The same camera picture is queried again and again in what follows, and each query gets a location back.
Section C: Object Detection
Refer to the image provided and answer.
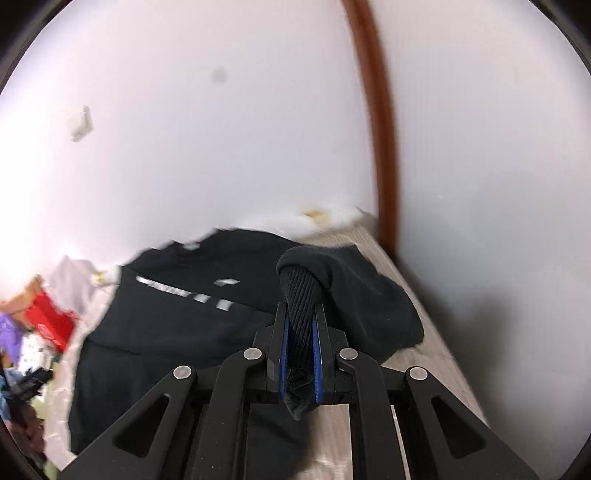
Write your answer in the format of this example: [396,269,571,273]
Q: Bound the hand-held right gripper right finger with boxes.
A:
[313,305,541,480]

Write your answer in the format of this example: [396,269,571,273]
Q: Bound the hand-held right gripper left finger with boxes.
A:
[58,302,289,480]

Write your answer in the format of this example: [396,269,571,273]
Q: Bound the black sweatshirt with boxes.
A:
[68,228,426,480]

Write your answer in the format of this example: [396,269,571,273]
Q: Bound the striped quilted mattress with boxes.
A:
[41,222,490,480]

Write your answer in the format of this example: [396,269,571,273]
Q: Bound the white plastic bag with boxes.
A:
[46,256,116,326]

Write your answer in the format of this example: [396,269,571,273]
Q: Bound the red paper bag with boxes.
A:
[23,291,80,354]

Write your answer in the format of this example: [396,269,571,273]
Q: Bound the brown wooden trim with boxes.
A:
[342,0,403,260]

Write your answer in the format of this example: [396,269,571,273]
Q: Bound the dark cloth pile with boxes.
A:
[0,367,54,462]

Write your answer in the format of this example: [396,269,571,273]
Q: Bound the brown cardboard piece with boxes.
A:
[0,274,45,324]

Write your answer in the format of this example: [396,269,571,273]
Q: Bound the purple cloth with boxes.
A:
[0,314,25,366]

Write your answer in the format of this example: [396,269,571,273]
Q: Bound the white wall sticker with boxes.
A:
[69,105,94,143]

